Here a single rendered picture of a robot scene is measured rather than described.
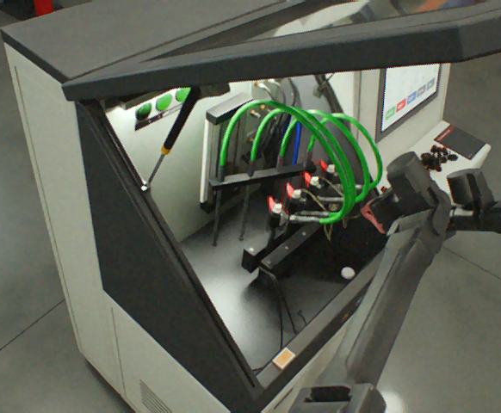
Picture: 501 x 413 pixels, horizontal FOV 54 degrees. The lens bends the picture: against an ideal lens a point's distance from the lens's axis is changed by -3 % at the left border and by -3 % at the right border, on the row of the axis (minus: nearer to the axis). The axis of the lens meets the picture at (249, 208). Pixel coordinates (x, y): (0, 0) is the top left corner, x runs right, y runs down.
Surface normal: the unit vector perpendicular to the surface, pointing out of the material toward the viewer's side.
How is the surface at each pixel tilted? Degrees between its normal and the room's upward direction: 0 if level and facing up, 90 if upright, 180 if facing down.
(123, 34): 0
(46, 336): 0
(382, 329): 36
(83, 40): 0
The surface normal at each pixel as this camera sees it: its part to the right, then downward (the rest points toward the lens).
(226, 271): 0.11, -0.70
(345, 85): -0.67, 0.47
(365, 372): 0.67, -0.41
